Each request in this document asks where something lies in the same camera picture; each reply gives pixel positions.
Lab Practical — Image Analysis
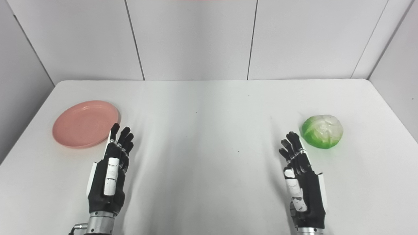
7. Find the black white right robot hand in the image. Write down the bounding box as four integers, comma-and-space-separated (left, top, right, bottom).
279, 132, 328, 229

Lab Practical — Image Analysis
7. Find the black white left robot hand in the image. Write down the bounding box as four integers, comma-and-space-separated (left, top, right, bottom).
86, 123, 135, 216

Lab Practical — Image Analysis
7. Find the green white cabbage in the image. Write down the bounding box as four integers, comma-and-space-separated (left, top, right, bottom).
301, 115, 344, 149

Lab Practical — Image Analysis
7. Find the pink round plate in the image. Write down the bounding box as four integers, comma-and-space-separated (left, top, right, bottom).
52, 100, 120, 149

